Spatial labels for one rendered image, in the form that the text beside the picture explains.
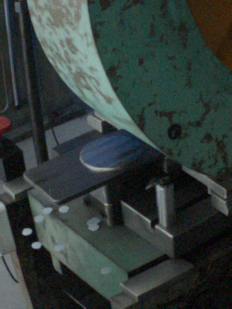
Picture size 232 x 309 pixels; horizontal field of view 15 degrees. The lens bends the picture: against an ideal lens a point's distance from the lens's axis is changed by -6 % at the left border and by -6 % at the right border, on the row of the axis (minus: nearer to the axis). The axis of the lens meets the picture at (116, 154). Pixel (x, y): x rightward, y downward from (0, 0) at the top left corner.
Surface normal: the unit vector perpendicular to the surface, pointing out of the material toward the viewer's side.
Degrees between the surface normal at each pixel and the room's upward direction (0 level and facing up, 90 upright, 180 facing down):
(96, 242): 0
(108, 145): 0
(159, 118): 90
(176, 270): 0
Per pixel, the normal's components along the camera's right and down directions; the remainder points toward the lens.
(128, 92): 0.56, 0.38
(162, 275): -0.11, -0.85
